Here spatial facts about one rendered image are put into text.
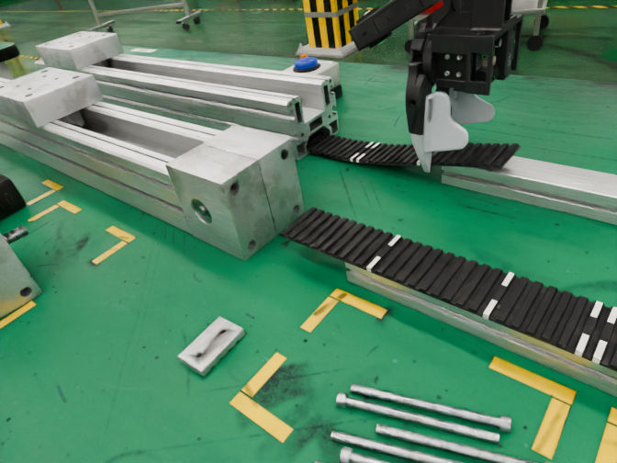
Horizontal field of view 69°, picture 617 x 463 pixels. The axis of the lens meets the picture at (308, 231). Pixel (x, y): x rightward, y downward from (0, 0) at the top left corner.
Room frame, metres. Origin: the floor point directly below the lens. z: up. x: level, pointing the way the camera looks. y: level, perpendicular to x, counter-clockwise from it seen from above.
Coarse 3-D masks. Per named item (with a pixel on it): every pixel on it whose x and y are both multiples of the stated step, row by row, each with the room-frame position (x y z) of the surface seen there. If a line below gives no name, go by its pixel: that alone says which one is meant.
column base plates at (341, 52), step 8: (8, 24) 9.66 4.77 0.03; (304, 48) 3.98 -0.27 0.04; (312, 48) 3.93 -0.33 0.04; (320, 48) 3.88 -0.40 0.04; (328, 48) 3.84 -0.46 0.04; (344, 48) 3.74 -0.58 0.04; (352, 48) 3.76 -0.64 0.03; (320, 56) 3.79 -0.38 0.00; (328, 56) 3.73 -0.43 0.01; (336, 56) 3.68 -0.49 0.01; (344, 56) 3.66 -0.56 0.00
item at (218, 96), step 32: (128, 64) 0.98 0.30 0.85; (160, 64) 0.89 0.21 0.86; (192, 64) 0.84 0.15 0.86; (128, 96) 0.86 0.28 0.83; (160, 96) 0.78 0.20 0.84; (192, 96) 0.73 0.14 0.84; (224, 96) 0.65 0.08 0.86; (256, 96) 0.61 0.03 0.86; (288, 96) 0.58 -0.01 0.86; (320, 96) 0.61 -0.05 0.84; (224, 128) 0.67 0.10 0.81; (256, 128) 0.63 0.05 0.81; (288, 128) 0.56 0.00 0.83; (320, 128) 0.63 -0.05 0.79
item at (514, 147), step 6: (504, 144) 0.42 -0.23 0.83; (516, 144) 0.41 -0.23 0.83; (498, 150) 0.41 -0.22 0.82; (504, 150) 0.41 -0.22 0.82; (510, 150) 0.40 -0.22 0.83; (516, 150) 0.40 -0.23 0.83; (492, 156) 0.40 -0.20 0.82; (498, 156) 0.40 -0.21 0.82; (504, 156) 0.39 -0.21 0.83; (510, 156) 0.39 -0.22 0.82; (486, 162) 0.39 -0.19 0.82; (492, 162) 0.39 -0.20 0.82; (498, 162) 0.38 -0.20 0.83; (504, 162) 0.38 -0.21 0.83; (492, 168) 0.38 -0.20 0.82; (498, 168) 0.38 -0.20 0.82
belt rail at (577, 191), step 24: (456, 168) 0.42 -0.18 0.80; (480, 168) 0.41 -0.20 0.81; (504, 168) 0.40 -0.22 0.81; (528, 168) 0.39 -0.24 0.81; (552, 168) 0.38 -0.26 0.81; (576, 168) 0.37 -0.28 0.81; (504, 192) 0.38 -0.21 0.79; (528, 192) 0.37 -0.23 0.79; (552, 192) 0.35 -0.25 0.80; (576, 192) 0.34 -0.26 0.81; (600, 192) 0.32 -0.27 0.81; (600, 216) 0.32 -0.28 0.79
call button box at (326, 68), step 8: (320, 64) 0.77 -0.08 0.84; (328, 64) 0.77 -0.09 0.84; (336, 64) 0.77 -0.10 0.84; (296, 72) 0.76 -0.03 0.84; (304, 72) 0.75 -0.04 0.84; (312, 72) 0.74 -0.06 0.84; (320, 72) 0.74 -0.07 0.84; (328, 72) 0.75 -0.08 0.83; (336, 72) 0.76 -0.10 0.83; (336, 80) 0.76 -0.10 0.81; (336, 88) 0.76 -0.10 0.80; (336, 96) 0.76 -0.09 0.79
